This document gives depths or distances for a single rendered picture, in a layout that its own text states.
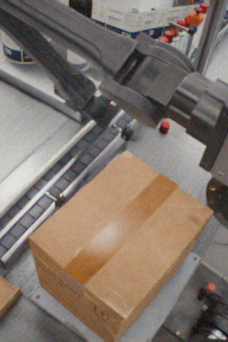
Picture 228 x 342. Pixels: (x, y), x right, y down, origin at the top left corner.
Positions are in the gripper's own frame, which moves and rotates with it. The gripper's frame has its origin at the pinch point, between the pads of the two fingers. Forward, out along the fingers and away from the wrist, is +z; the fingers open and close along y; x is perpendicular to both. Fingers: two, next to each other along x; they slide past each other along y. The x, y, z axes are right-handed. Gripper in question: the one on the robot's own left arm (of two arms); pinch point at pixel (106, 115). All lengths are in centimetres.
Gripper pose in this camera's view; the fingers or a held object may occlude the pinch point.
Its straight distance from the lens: 119.8
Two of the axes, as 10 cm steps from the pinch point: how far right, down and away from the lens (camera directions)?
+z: 2.7, 0.6, 9.6
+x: -5.0, 8.6, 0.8
